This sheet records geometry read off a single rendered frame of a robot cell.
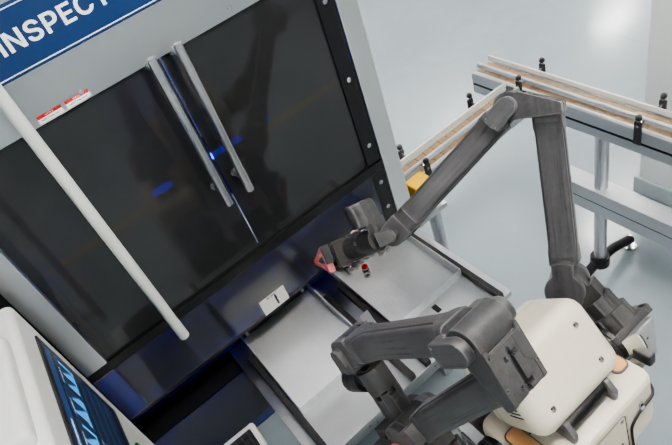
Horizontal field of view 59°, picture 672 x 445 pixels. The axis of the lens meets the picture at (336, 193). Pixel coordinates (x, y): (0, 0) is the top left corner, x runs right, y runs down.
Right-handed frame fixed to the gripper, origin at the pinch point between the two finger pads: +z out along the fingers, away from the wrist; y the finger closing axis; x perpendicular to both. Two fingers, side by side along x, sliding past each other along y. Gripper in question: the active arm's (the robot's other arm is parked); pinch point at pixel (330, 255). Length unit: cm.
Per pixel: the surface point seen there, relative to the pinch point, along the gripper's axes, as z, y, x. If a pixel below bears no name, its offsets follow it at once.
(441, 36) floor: 150, -291, -105
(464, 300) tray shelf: -6.3, -32.5, 27.5
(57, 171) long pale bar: -10, 58, -37
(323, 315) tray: 25.9, -7.7, 17.0
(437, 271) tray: 2.9, -36.4, 18.4
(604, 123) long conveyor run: -28, -107, -2
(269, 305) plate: 26.1, 7.7, 7.0
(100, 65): -17, 45, -54
